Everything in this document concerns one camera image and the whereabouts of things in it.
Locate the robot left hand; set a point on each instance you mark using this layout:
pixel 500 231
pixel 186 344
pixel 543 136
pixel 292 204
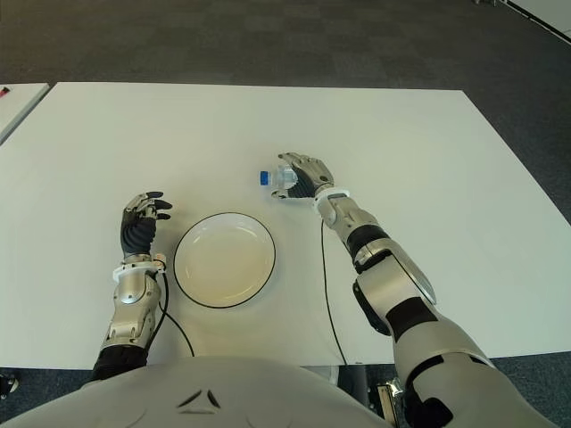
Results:
pixel 137 229

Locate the dark table leg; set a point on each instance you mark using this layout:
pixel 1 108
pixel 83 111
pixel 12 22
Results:
pixel 362 383

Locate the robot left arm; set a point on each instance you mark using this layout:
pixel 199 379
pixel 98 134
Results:
pixel 131 307

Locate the grey robot torso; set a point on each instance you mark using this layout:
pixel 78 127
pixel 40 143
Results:
pixel 201 397

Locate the white panel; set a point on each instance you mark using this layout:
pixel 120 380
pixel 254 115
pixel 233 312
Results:
pixel 548 13

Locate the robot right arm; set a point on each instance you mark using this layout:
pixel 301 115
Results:
pixel 401 290

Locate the black metal stand foot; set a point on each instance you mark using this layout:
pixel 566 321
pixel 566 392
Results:
pixel 10 383

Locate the clear water bottle blue cap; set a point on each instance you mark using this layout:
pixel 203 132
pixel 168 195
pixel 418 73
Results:
pixel 265 177

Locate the red black screwdriver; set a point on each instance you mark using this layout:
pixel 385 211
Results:
pixel 3 93

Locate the shiny metal bracket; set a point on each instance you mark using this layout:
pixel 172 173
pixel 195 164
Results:
pixel 388 397

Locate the white plate black rim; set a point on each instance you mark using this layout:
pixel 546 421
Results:
pixel 225 260

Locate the white side table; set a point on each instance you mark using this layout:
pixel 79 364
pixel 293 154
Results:
pixel 18 107

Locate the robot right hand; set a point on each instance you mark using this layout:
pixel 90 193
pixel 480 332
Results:
pixel 314 176

